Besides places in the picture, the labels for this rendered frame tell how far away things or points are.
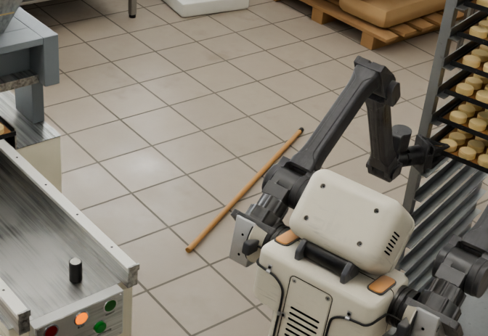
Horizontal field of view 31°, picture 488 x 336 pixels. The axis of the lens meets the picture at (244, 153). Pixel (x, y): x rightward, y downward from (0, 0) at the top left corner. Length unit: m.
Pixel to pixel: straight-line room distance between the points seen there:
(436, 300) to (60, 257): 0.98
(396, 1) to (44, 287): 3.91
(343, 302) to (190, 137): 2.79
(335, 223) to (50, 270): 0.81
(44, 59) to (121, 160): 1.67
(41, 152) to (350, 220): 1.30
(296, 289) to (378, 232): 0.21
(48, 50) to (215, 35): 3.02
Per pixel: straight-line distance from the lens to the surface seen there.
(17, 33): 2.66
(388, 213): 1.74
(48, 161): 2.83
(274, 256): 1.81
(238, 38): 5.58
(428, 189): 2.85
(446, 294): 1.81
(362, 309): 1.74
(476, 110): 2.77
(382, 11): 5.61
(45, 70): 2.68
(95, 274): 2.25
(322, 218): 1.77
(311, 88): 5.06
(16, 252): 2.33
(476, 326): 3.36
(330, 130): 2.05
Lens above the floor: 2.27
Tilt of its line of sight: 31 degrees down
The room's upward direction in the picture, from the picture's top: 5 degrees clockwise
